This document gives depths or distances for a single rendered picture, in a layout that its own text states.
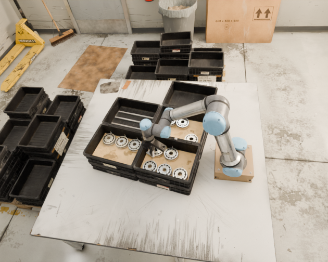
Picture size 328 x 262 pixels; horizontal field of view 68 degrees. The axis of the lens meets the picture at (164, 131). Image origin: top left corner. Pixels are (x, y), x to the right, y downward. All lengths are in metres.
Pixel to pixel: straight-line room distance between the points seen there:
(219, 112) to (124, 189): 0.97
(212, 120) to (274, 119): 2.03
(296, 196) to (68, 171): 2.09
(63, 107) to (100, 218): 1.64
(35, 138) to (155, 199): 1.50
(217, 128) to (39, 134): 2.00
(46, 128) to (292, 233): 2.56
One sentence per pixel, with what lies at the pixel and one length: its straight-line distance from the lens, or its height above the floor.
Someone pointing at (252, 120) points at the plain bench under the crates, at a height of 0.70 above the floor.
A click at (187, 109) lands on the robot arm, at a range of 1.46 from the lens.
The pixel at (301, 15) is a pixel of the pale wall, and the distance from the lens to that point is 4.65.
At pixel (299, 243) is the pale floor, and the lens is 2.58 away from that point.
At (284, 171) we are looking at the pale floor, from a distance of 2.83.
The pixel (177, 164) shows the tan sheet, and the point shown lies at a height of 0.83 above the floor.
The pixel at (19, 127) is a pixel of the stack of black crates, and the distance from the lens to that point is 3.17.
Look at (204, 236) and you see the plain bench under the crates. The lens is 1.71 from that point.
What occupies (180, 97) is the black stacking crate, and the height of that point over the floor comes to 0.83.
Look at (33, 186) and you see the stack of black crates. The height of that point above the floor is 0.27.
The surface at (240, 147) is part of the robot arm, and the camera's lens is 1.61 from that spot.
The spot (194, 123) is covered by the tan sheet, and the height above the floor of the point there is 0.83.
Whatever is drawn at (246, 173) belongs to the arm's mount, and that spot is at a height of 0.80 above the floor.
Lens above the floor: 2.36
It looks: 52 degrees down
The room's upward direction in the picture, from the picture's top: 9 degrees counter-clockwise
